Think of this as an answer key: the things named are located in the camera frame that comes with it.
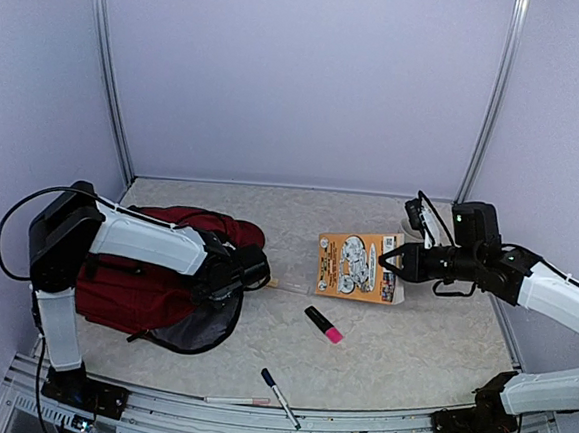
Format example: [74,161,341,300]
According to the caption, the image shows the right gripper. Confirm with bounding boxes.
[378,238,484,288]

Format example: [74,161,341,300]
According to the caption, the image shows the orange comic book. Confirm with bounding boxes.
[315,232,405,306]

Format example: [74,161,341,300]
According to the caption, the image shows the red student backpack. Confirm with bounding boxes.
[69,197,270,360]

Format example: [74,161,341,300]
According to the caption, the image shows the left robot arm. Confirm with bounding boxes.
[26,181,271,420]

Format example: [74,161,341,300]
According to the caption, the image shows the cream ceramic mug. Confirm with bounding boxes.
[400,218,420,239]

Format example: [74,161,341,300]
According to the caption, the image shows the pink highlighter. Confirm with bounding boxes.
[304,305,344,345]

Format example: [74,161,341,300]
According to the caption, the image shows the blue capped marker pen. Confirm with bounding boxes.
[260,368,301,431]

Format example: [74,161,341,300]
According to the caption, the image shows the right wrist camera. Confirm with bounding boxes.
[404,191,441,249]

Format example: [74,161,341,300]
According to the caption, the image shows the white pen on rail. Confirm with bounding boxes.
[204,396,271,407]

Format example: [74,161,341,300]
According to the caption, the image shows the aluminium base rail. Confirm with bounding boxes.
[0,354,559,433]

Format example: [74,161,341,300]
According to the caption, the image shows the right frame post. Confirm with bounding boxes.
[453,0,530,204]

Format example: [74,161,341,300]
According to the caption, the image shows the frame post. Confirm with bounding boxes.
[453,0,530,204]
[92,0,136,189]

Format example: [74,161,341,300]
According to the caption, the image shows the left frame post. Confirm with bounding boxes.
[92,0,136,189]

